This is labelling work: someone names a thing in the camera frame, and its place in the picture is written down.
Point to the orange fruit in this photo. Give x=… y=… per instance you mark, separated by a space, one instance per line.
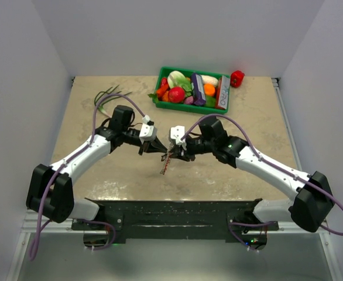
x=209 y=90

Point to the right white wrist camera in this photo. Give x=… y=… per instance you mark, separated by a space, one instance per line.
x=175 y=136

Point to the green vegetable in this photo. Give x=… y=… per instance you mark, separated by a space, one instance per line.
x=210 y=102

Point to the green plastic bin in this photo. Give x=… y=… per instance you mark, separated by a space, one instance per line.
x=164 y=71

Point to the orange carrot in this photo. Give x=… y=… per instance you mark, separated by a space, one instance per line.
x=165 y=97

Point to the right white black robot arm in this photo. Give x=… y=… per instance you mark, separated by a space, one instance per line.
x=308 y=199

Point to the purple white box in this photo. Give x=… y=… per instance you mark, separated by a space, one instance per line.
x=198 y=89

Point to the red chili pepper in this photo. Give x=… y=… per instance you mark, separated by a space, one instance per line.
x=164 y=86

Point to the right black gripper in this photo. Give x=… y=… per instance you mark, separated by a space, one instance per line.
x=185 y=154

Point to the purple sweet potato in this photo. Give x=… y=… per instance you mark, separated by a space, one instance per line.
x=189 y=100

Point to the red bell pepper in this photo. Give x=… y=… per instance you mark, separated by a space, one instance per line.
x=237 y=78

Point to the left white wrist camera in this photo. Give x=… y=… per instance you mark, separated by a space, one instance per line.
x=148 y=131

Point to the red apple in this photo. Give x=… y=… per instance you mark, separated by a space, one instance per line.
x=176 y=95

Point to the white green cabbage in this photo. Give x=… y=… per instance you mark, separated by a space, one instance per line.
x=178 y=79

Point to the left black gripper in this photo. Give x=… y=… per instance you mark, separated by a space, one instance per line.
x=156 y=147

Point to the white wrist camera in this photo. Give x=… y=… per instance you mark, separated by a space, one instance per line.
x=175 y=136
x=148 y=131

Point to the green spring onion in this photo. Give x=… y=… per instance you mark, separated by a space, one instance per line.
x=110 y=91

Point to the white radish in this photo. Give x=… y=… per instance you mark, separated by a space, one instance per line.
x=209 y=80

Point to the black base frame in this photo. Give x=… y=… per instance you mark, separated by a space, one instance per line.
x=230 y=221

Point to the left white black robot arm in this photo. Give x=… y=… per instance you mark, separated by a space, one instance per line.
x=51 y=187

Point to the red grey box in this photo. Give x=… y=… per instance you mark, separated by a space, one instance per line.
x=222 y=94

